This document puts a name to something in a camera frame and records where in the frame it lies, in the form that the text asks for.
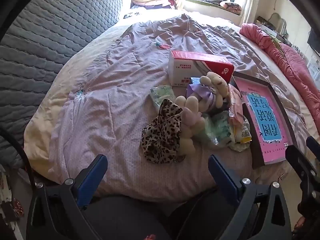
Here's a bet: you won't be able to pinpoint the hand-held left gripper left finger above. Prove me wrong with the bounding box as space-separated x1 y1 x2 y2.
26 154 108 240

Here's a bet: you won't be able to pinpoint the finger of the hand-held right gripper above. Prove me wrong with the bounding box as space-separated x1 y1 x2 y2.
306 136 320 158
286 145 320 195

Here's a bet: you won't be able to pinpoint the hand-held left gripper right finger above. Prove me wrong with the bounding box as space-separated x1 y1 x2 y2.
208 154 293 240

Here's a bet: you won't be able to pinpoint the green print tissue pack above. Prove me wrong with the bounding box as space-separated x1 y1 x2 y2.
150 85 175 103
202 112 236 148

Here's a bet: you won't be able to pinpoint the yellow white snack packet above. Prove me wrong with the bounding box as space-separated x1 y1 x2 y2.
231 116 252 144

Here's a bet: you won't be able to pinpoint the peach puff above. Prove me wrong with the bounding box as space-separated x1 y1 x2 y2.
228 84 245 128

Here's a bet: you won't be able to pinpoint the leopard print scrunchie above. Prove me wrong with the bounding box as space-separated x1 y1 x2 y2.
140 99 184 164

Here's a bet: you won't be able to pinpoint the plush bear pink hat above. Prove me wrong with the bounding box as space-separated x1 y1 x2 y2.
174 95 208 157

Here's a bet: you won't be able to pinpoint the plush bear purple dress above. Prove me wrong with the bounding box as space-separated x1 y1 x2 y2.
187 71 230 113

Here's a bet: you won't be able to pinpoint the pink blue book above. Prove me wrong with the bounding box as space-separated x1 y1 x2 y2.
236 77 290 165

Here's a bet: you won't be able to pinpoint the person's dark pants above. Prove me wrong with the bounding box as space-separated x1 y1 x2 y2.
85 194 250 240

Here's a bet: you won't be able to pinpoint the white drawer cabinet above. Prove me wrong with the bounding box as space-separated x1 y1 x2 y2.
306 57 320 78

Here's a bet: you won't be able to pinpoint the red glittery object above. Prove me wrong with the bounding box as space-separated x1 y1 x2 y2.
7 198 25 217

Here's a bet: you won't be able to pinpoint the pink quilt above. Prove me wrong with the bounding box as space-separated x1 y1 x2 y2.
239 23 320 140

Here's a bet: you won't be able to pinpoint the black television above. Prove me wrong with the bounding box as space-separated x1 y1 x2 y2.
307 27 320 56

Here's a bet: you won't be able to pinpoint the lilac floral duvet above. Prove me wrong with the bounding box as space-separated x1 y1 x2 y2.
24 12 313 203

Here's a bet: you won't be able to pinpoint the green striped cloth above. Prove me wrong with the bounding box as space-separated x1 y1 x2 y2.
270 35 283 51

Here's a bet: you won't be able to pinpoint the red white tissue box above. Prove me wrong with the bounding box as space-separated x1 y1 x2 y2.
168 50 235 87

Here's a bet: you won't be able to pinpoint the vanity mirror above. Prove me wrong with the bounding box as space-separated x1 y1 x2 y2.
269 12 287 36

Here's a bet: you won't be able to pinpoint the grey quilted headboard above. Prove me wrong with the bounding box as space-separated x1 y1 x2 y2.
0 0 132 170

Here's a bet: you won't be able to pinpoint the patterned pillow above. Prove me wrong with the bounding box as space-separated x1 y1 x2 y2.
219 1 242 13

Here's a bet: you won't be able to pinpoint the green window seat mat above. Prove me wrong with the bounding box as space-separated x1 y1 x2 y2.
185 0 240 16

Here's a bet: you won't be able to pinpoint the grey crumpled cloth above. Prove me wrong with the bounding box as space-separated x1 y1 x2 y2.
195 0 227 5

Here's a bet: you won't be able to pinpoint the black cable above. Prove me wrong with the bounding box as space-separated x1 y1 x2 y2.
0 127 35 186

